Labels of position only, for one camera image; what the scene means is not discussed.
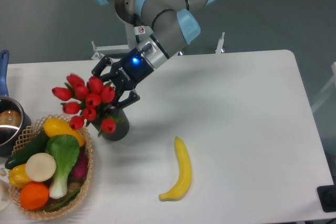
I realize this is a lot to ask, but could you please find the green chili pepper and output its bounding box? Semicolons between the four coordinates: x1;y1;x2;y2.
46;188;80;212

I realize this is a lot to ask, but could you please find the small garlic piece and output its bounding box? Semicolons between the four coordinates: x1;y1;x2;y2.
0;168;7;177

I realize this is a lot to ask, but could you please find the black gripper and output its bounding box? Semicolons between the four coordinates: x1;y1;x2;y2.
91;47;154;109

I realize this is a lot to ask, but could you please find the yellow banana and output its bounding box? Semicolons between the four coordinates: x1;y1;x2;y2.
159;136;192;201

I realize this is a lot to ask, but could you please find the red tulip bouquet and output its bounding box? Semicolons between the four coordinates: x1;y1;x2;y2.
51;73;115;130

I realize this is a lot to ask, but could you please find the woven wicker basket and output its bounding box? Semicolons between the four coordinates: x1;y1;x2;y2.
8;114;93;220

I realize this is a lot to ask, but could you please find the blue handled saucepan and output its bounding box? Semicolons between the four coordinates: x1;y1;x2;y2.
1;50;31;156

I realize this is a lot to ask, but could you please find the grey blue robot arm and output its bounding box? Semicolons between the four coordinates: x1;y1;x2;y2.
92;0;215;109

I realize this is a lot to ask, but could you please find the cream round disc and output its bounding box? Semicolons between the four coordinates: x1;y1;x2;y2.
25;153;56;182

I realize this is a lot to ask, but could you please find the orange fruit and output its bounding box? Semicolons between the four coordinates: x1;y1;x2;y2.
19;182;49;210

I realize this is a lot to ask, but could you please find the green bok choy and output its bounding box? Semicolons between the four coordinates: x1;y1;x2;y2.
46;134;80;199

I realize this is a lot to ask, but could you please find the yellow bell pepper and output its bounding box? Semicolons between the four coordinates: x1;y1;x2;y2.
8;164;32;188

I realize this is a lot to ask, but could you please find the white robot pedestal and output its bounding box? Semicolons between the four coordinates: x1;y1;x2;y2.
98;0;214;66

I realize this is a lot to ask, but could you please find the green cucumber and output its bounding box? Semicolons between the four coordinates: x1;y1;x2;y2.
5;130;49;170

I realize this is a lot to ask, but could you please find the black device at edge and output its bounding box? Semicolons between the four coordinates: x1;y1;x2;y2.
317;185;335;212

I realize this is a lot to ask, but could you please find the dark grey ribbed vase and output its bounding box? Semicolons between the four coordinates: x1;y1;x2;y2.
91;108;130;142

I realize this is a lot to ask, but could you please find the yellow squash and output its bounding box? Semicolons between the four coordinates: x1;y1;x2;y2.
43;118;86;147

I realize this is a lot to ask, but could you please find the purple red vegetable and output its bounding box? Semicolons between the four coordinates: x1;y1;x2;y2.
72;151;88;179

